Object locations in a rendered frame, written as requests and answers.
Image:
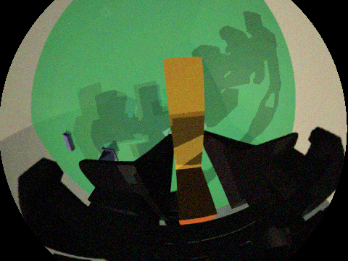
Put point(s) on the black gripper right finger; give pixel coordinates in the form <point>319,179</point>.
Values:
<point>240,165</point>

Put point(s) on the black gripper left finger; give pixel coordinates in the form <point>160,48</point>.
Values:
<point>150,175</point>

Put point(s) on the orange bar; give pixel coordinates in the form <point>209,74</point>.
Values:
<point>185,97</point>

